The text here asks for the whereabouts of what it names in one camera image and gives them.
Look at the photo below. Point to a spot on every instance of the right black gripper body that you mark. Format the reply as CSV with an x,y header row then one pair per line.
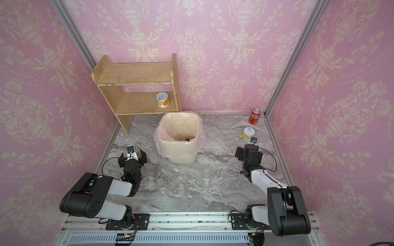
x,y
242,151

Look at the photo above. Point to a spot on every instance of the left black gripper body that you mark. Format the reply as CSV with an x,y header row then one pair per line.
x,y
122,162

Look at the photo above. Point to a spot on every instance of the clear jar flower tea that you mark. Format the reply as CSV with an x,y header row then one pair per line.
x,y
206,179
180,186
162,186

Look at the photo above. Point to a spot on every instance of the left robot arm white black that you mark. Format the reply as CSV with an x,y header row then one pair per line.
x,y
89,196

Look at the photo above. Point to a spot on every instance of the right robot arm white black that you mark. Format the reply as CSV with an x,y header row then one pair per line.
x,y
285,212

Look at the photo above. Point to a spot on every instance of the yellow white can on table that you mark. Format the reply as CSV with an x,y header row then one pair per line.
x,y
248,133

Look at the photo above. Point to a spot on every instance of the red cola can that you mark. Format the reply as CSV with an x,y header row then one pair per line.
x,y
254,116

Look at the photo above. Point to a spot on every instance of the cream trash bin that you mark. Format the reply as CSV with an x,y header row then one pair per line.
x,y
181,144

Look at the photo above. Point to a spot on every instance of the clear plastic bin liner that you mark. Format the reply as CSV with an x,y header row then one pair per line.
x,y
160,138

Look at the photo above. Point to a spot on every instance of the yellow white can on shelf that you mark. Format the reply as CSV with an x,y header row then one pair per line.
x,y
162,99

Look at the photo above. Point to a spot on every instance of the wooden two-tier shelf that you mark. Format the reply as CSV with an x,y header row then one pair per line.
x,y
130,89

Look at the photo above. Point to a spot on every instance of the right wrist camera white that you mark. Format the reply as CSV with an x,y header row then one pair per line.
x,y
253,140

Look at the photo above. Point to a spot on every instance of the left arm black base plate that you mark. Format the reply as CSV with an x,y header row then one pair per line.
x,y
130,222

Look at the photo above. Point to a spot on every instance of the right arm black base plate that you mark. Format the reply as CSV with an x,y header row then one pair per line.
x,y
239,222

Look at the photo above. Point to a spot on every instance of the small circuit board with wires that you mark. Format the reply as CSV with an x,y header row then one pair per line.
x,y
124,239

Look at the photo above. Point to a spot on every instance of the aluminium mounting rail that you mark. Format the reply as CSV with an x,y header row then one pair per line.
x,y
182,229

